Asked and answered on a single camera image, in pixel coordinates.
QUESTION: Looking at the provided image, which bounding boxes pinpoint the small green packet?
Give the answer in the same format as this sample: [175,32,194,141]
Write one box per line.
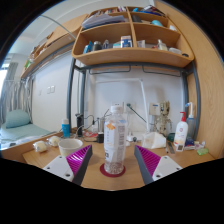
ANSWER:
[196,147,210,156]

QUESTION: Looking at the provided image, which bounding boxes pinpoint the grey metal bunk frame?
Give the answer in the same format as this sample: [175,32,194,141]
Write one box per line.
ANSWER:
[65,58,202,141]

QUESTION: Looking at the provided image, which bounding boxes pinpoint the small blue box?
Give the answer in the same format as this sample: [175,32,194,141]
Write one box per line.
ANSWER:
[184,136,196,148]

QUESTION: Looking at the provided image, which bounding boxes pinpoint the white red-pump lotion bottle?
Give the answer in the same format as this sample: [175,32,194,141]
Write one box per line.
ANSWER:
[173,111,189,153]

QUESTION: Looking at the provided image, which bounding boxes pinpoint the teal pillow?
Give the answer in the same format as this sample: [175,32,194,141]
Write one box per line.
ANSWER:
[4,109,32,130]

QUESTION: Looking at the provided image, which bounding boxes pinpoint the wooden bunk rail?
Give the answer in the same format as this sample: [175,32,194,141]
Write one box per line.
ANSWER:
[20,13,88,79]

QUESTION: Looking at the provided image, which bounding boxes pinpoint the tall black device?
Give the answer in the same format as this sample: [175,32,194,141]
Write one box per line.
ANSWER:
[75,113,85,138]

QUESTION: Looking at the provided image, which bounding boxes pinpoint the blue spray bottle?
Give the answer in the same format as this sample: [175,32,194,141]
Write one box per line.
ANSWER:
[185,101,196,139]

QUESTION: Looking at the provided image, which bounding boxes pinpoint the bed with teal sheet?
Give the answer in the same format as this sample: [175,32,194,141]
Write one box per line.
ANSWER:
[0,123,56,149]

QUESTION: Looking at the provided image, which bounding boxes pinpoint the tree creature figurine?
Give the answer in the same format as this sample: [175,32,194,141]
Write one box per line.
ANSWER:
[154,101,173,137]

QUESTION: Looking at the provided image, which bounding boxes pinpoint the clear plastic water bottle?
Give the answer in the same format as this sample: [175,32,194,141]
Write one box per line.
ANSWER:
[103,105,129,175]

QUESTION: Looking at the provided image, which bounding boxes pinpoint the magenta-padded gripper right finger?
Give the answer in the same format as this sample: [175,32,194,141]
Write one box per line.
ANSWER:
[133,144,183,186]

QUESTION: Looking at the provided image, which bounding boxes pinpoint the grey striped curtain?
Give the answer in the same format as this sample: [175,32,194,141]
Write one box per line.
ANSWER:
[0,61,33,126]

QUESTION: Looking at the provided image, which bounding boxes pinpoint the wooden wardrobe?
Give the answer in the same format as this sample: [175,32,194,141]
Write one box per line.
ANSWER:
[153,1,224,160]

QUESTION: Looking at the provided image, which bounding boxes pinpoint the small black charger block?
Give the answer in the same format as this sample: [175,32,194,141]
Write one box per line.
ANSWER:
[96,132,105,144]

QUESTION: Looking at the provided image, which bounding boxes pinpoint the wooden shelf unit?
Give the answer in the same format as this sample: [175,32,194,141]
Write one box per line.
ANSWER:
[71,5,195,69]

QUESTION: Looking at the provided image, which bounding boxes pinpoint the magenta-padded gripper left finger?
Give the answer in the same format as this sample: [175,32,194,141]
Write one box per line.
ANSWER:
[43,144,94,187]

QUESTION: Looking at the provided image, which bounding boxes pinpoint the small blue white-capped bottle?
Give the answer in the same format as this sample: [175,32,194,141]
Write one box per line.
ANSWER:
[61,118,71,139]

